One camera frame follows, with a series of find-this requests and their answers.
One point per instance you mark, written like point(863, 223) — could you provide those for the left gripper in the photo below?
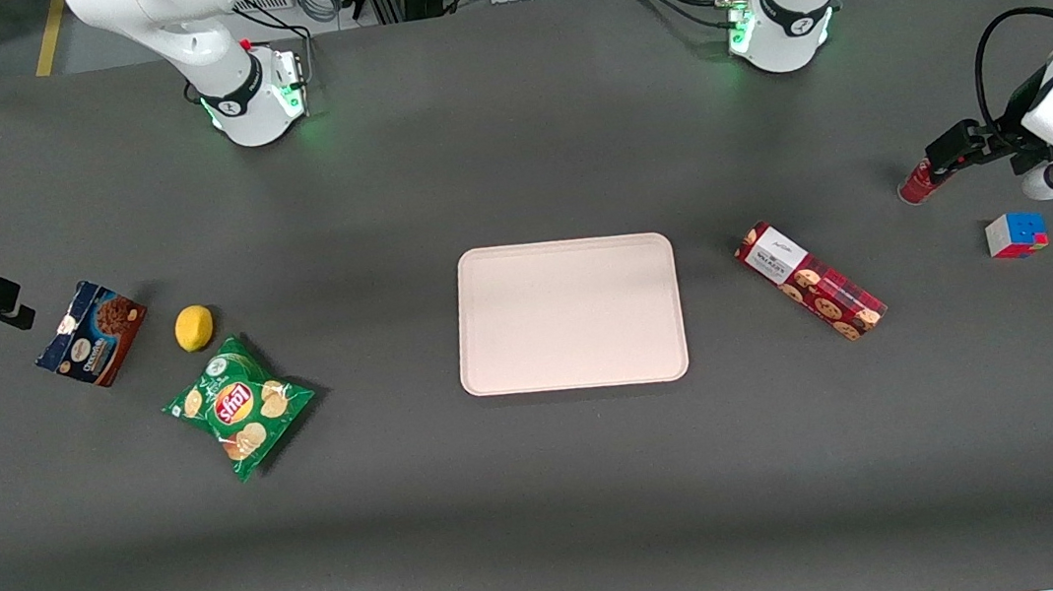
point(1004, 134)

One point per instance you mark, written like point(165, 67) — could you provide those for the red cookie box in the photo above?
point(810, 280)

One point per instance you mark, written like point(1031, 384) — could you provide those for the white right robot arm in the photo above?
point(209, 34)

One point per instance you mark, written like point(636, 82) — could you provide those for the blue chocolate cookie box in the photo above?
point(92, 333)

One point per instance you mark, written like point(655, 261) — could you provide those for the beige plastic tray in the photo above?
point(568, 315)

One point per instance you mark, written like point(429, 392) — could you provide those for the red bottle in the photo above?
point(915, 184)

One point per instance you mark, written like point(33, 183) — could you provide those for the colourful puzzle cube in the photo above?
point(1016, 236)

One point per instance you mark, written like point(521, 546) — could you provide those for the yellow lemon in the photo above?
point(194, 328)

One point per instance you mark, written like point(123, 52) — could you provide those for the green chips bag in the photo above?
point(240, 407)

